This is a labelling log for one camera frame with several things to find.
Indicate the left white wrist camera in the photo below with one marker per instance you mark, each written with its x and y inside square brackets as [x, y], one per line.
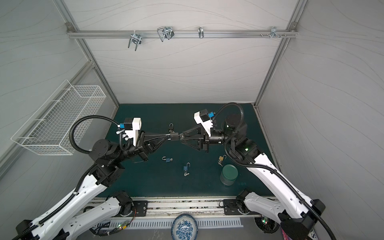
[129, 129]

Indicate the blue padlock with keys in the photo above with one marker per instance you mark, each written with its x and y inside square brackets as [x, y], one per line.
[186, 169]

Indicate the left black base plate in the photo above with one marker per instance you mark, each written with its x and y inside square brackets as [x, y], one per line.
[134, 208]

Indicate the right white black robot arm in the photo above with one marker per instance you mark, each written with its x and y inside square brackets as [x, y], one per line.
[229, 122]

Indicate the metal u-bolt clamp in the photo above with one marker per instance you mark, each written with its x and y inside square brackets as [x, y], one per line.
[165, 33]
[135, 40]

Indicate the green table mat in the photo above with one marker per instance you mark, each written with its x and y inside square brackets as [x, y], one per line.
[156, 178]

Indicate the small metal bracket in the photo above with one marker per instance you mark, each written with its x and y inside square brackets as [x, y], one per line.
[201, 32]

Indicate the black round fan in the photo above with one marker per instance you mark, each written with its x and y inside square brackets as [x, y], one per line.
[266, 225]

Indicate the brass padlock with keys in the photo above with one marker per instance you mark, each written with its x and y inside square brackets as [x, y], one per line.
[221, 159]

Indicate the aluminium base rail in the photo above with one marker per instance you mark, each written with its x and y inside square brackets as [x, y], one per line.
[212, 207]

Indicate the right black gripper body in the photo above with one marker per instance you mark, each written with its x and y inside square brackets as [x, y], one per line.
[204, 141]

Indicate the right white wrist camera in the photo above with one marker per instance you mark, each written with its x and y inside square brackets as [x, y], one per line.
[204, 118]

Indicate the green lidded jar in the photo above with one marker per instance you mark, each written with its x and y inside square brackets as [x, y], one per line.
[229, 175]

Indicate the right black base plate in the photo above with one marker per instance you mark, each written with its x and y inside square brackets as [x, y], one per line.
[234, 207]

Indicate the metal U-bolt clamp middle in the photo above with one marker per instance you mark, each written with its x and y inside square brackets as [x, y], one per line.
[165, 33]

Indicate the black padlock with keys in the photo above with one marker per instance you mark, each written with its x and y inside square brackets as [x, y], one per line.
[171, 128]

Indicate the white vented cable duct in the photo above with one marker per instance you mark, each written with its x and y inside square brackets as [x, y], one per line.
[202, 223]

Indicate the metal bolt clamp right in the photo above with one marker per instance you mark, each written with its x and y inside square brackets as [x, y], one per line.
[274, 34]

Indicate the blue padlock left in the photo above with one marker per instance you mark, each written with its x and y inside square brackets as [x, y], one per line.
[167, 160]

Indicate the white wire basket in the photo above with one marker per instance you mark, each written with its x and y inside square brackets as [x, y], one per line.
[46, 132]

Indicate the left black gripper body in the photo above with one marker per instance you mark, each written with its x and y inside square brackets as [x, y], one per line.
[137, 150]

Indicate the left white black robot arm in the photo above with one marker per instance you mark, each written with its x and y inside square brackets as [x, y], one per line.
[63, 221]

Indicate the pink Fox's candy bag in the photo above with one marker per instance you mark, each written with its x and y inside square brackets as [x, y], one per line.
[312, 235]

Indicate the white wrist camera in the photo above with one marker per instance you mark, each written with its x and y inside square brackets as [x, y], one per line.
[204, 118]
[129, 129]

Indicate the aluminium crossbar rail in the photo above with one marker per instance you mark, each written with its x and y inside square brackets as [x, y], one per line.
[179, 34]

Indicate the blue white patterned plate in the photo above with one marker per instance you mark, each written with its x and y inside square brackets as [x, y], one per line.
[184, 227]

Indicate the metal U-bolt clamp left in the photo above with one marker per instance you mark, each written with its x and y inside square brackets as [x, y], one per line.
[135, 40]

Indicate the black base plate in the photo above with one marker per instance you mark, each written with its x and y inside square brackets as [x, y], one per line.
[234, 207]
[134, 208]

